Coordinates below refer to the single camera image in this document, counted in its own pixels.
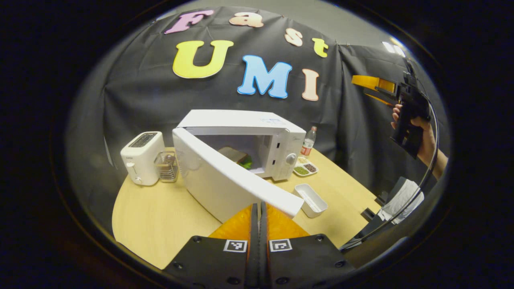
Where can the black backdrop cloth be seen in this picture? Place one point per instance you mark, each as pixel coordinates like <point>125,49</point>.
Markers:
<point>140,104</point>

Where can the toast and lettuce sandwich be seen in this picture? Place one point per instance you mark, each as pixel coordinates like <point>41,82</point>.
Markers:
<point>237,156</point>

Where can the white rectangular tray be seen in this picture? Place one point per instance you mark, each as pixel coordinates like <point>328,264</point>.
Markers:
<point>311,200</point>

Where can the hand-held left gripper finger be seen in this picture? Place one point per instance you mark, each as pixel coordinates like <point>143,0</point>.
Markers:
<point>264,253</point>
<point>253,249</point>

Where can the ceiling light panel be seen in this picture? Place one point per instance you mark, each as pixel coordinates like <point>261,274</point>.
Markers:
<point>394,47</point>

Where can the white cloth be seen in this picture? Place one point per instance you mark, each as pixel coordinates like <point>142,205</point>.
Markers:
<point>403,198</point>

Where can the white divided dish of beans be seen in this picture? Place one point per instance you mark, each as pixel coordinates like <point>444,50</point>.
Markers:
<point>306,167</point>

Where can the black chair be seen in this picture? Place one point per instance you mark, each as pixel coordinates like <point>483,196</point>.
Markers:
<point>377,218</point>

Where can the white toaster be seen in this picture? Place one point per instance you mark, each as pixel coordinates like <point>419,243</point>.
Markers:
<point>140,160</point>

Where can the white microwave oven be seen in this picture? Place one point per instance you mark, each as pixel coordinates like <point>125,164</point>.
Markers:
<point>241,120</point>

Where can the clear plastic water bottle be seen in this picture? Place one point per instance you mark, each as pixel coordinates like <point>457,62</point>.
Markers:
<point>308,144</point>

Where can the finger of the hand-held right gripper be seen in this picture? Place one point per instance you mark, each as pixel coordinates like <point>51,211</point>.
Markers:
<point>381,98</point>
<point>373,83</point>

